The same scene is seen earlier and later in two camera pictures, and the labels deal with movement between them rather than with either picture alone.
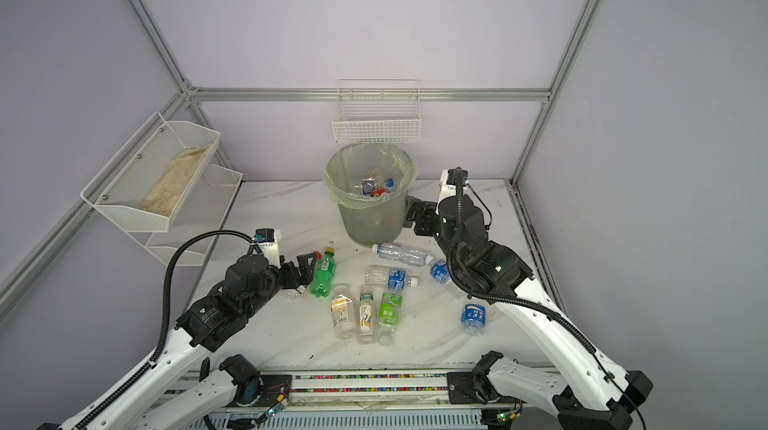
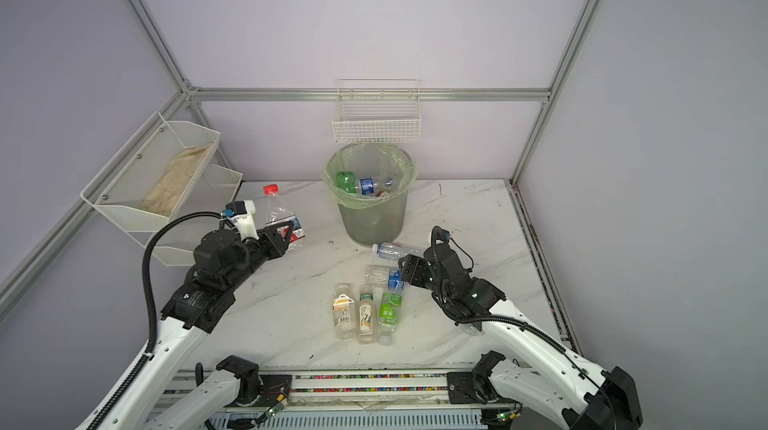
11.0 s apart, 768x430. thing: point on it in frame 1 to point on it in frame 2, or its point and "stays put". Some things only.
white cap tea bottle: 343,311 stays put
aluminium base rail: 362,401 stays put
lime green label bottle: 390,312 stays put
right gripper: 422,211 to 415,264
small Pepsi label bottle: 368,186 stays put
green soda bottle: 324,272 to 346,180
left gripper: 306,273 to 272,241
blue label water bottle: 390,278 stays put
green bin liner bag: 356,174 stays put
